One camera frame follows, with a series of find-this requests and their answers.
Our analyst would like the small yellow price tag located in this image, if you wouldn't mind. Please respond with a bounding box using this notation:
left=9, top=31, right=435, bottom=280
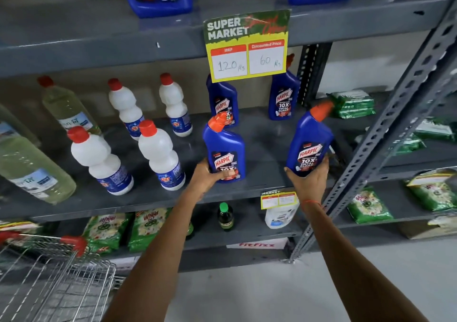
left=260, top=190, right=299, bottom=210

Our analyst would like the green yellow price sign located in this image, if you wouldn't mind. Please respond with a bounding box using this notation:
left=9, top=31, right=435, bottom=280
left=203, top=9, right=291, bottom=83

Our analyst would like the stack of green packets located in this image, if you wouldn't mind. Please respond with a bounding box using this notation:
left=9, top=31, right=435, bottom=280
left=328, top=89, right=376, bottom=120

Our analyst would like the white red-capped cleaner bottle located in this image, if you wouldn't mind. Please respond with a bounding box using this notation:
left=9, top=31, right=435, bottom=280
left=159, top=72, right=193, bottom=137
left=107, top=78, right=145, bottom=141
left=67, top=126, right=134, bottom=196
left=138, top=119, right=186, bottom=191

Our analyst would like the blue toilet cleaner bottle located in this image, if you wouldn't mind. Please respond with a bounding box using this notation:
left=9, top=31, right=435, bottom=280
left=286, top=100, right=335, bottom=178
left=268, top=54, right=301, bottom=121
left=202, top=112, right=246, bottom=183
left=206, top=74, right=239, bottom=127

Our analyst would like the wire shopping cart red handle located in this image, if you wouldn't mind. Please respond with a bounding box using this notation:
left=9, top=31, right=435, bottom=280
left=0, top=230, right=119, bottom=322

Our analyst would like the green white packet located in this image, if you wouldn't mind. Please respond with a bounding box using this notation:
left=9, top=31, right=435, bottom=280
left=414, top=118, right=457, bottom=143
left=391, top=133, right=427, bottom=156

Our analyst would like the person's left hand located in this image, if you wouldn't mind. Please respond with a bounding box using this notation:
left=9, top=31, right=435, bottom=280
left=187, top=158, right=237, bottom=200

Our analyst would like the grey metal shelf rack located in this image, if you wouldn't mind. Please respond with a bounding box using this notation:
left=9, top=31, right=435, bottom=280
left=0, top=0, right=457, bottom=273
left=314, top=86, right=457, bottom=241

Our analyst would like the white box red print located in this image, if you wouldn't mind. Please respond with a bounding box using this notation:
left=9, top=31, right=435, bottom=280
left=226, top=238, right=289, bottom=250

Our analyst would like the person's right hand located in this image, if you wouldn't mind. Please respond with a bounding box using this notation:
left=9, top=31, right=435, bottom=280
left=284, top=155, right=330, bottom=203

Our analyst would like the brown cardboard box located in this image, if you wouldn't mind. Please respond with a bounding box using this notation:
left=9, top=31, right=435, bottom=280
left=398, top=215, right=457, bottom=240

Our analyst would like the clear yellowish liquid bottle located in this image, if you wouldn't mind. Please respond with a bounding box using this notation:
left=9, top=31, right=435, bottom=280
left=37, top=76, right=102, bottom=136
left=0, top=104, right=41, bottom=147
left=0, top=133, right=77, bottom=205

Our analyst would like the white refill pouch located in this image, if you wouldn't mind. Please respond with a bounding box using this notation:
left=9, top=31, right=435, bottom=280
left=264, top=204, right=300, bottom=230

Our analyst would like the person's right forearm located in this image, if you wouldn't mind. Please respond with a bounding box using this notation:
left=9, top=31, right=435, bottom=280
left=299, top=200, right=429, bottom=322

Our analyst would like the person's left forearm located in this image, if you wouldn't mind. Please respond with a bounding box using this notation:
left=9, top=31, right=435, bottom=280
left=102, top=189, right=211, bottom=322

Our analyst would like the green detergent powder bag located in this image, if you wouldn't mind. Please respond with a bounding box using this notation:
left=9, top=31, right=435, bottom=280
left=347, top=187, right=394, bottom=225
left=82, top=213, right=133, bottom=255
left=406, top=169, right=457, bottom=212
left=127, top=208, right=173, bottom=253

